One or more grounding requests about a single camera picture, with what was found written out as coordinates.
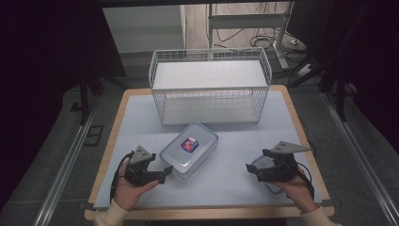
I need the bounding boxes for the black metal stand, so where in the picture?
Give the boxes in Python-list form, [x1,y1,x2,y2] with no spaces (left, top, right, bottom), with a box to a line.
[288,53,350,123]
[70,70,126,126]

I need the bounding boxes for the white metal desk frame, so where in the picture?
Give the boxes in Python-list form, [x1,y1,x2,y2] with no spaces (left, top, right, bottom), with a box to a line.
[206,1,295,71]

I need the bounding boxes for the white power strip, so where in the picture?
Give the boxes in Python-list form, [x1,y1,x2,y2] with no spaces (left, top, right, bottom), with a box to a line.
[295,63,314,78]

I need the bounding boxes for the metal floor rail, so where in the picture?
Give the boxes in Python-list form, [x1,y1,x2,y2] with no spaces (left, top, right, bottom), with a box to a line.
[323,92,399,226]
[32,93,102,226]

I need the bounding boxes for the black floor bracket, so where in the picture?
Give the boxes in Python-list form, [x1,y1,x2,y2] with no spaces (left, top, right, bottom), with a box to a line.
[83,124,105,147]

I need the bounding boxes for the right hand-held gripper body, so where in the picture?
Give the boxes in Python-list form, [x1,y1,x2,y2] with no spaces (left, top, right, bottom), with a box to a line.
[257,140,311,183]

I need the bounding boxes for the left hand-held gripper black cable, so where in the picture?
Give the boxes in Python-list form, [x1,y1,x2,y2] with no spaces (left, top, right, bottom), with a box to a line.
[109,151,135,202]

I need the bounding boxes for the right hand-held gripper black cable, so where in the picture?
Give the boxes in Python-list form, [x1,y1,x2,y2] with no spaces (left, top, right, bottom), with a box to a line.
[295,161,315,201]

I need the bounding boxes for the dark curtain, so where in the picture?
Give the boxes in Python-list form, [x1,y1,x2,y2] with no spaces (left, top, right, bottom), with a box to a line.
[0,0,126,202]
[286,0,399,154]

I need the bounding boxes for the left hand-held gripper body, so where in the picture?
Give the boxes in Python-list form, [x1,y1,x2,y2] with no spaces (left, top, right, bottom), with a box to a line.
[124,145,160,187]

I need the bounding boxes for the large clear food container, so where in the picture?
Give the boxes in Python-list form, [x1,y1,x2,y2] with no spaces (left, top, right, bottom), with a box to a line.
[159,121,219,182]

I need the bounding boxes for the person's right hand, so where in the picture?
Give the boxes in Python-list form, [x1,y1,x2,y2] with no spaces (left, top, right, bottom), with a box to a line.
[272,168,319,215]

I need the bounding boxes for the hand-held gripper black cable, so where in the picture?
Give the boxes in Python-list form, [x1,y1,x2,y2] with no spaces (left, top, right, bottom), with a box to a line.
[295,161,315,201]
[109,151,135,202]

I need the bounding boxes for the white wire shelf rack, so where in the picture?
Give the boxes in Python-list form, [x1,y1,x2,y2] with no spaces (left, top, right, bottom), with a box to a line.
[148,46,273,127]

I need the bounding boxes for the person's left hand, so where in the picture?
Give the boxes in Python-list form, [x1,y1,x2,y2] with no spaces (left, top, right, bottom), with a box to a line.
[112,158,160,212]

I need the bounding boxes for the light blue table mat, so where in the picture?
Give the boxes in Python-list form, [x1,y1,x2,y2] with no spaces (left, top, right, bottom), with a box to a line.
[93,90,324,210]

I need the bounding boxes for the black cables on floor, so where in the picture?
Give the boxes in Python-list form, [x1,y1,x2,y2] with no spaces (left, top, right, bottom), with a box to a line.
[215,27,307,55]

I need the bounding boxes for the white cabinet panel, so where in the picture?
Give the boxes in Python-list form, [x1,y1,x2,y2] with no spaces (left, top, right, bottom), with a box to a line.
[103,4,186,55]

